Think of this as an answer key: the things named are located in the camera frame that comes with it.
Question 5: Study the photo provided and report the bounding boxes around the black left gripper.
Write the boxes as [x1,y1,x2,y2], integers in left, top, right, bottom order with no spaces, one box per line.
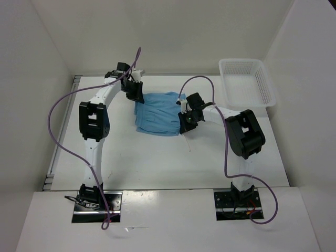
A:
[121,80,144,103]

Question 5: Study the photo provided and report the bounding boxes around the white perforated plastic basket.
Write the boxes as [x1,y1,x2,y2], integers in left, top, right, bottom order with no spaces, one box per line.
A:
[218,58,276,108]

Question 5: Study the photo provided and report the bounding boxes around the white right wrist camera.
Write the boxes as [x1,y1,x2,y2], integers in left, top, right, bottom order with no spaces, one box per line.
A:
[176,98,187,114]

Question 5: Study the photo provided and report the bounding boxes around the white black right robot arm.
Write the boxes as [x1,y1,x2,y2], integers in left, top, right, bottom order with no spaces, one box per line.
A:
[176,93,266,206]

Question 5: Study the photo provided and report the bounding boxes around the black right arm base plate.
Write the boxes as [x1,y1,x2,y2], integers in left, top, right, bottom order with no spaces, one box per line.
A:
[213,189,264,221]

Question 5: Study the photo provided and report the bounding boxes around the light blue shorts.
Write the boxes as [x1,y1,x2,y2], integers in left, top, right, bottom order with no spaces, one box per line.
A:
[134,92,181,137]

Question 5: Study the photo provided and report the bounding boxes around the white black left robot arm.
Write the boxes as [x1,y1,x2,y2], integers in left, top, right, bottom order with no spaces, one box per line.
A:
[79,62,144,210]

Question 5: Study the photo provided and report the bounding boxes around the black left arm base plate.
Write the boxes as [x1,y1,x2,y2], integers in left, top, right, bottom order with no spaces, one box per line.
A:
[65,191,123,223]

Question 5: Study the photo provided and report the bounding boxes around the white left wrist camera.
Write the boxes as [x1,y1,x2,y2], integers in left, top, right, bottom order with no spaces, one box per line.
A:
[131,68,145,82]

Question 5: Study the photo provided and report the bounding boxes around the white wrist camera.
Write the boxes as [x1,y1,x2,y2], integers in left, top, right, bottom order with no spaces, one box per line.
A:
[131,68,145,82]
[176,98,187,114]

